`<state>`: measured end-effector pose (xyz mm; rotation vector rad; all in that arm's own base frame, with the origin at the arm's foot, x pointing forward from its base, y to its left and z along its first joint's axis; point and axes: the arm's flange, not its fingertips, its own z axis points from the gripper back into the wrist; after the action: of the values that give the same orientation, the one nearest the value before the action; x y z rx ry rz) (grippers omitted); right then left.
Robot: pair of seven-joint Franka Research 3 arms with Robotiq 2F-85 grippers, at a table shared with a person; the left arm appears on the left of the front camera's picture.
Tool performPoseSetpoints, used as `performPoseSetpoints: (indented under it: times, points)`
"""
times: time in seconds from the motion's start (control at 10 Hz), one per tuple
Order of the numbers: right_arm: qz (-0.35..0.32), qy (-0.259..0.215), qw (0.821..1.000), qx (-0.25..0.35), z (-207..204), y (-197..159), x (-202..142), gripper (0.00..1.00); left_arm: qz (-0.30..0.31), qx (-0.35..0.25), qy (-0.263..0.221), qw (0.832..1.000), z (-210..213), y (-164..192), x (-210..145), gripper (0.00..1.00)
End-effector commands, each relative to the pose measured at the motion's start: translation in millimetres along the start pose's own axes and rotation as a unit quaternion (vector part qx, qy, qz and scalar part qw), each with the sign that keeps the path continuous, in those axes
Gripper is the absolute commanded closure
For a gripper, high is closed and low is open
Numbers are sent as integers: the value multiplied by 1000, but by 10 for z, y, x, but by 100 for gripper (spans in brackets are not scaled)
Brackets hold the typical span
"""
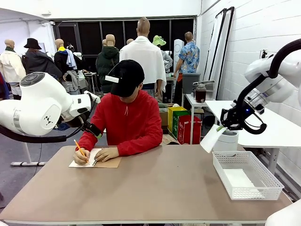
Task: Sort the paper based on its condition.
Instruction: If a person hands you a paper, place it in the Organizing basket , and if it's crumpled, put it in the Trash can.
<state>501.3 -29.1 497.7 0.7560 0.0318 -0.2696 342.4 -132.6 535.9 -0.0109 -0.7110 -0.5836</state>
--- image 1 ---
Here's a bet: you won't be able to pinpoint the grey bin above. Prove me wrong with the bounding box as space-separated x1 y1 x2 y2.
182 73 201 95

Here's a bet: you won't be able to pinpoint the red-sleeved left forearm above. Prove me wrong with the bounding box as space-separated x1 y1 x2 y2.
117 135 163 156

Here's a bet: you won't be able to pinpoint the brown cardboard piece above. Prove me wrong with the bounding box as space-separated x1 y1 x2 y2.
162 134 179 145

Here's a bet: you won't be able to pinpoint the white perforated plastic basket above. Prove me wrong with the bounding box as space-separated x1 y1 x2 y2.
212 151 285 201

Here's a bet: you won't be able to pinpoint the yellow green bag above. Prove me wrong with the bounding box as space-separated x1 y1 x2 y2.
167 106 189 139

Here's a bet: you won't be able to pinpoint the green printed bag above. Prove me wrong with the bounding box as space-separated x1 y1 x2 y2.
173 110 191 139

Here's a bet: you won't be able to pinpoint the black cap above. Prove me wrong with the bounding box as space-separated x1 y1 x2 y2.
110 59 145 98

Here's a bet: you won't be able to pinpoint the mannequin with hawaiian shirt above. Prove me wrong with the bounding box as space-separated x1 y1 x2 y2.
173 31 200 105

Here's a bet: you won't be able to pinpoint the mannequin with cream jacket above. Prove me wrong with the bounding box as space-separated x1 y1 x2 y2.
0 39 26 101

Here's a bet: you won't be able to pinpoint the mannequin with black hat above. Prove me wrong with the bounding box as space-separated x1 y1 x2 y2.
22 38 63 80

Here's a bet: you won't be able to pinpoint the black left arm hose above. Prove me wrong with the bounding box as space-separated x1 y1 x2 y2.
0 124 68 144

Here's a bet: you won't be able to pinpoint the grey green folded cloth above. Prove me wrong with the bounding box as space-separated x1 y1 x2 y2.
157 102 174 113

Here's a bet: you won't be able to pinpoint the glass jar with dark liquid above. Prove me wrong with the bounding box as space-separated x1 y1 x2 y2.
195 83 207 104

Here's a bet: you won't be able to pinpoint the large white table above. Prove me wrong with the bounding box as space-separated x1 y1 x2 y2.
204 100 301 175

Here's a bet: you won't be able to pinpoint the red hoodie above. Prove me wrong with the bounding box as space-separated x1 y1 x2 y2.
75 89 163 156

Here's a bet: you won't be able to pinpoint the orange pencil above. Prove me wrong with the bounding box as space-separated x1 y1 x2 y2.
73 139 89 163

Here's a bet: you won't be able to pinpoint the black arm hose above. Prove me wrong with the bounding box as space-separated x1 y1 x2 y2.
0 124 68 144
236 39 301 135

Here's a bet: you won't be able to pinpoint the red-sleeved right forearm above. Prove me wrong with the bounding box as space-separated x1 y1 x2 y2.
75 130 105 151

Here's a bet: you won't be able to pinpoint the black-framed white panel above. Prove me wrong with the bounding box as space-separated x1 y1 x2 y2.
203 8 228 82
213 6 235 101

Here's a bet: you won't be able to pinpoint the white floor stand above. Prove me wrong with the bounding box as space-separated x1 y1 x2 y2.
10 142 47 167

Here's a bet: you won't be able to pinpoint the white tower appliance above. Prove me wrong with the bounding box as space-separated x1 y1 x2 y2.
173 39 185 69

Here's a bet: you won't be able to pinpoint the mannequin with yellow collar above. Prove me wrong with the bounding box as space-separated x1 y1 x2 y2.
54 39 85 95

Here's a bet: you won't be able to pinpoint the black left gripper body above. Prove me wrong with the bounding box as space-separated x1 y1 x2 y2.
82 121 103 137

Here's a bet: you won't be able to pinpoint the person's right hand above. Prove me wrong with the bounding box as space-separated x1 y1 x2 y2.
73 148 91 166

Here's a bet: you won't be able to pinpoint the grey metal tool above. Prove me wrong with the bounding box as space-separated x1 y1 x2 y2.
192 80 216 87

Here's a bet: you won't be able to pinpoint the small white side table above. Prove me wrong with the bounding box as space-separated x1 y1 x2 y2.
184 93 207 145

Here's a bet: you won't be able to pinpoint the mannequin with white cape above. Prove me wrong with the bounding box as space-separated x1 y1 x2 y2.
119 16 167 102

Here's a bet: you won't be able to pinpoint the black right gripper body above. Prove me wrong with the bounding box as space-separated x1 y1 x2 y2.
221 107 244 131

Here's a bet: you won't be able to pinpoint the white cylindrical trash bin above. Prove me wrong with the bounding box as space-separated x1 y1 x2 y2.
213 130 239 153

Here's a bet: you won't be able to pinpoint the mannequin with green hat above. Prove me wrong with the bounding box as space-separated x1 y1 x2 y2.
152 35 174 73

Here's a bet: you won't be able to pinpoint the mannequin with dark green hoodie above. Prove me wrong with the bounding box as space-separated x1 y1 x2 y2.
95 34 120 94

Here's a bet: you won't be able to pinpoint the brown spiral notebook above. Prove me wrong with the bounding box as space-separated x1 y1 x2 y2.
68 148 122 169

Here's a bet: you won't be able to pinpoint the black right arm hose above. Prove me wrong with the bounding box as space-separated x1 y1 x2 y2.
236 39 301 135

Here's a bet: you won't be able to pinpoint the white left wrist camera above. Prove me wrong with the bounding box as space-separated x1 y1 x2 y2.
84 90 101 104

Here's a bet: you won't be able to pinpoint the person's left hand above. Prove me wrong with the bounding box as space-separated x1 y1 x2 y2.
95 147 120 163

